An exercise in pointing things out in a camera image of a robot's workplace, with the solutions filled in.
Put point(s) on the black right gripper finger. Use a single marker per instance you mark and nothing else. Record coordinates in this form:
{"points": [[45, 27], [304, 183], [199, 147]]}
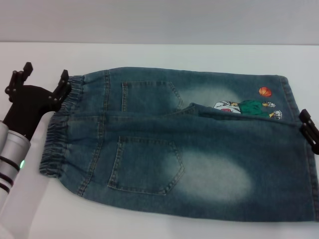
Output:
{"points": [[306, 115], [311, 135]]}

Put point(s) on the blue denim shorts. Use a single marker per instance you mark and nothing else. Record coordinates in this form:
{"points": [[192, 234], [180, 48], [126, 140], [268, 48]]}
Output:
{"points": [[174, 149]]}

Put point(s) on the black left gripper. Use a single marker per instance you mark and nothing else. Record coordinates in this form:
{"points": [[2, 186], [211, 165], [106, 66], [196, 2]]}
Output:
{"points": [[30, 107]]}

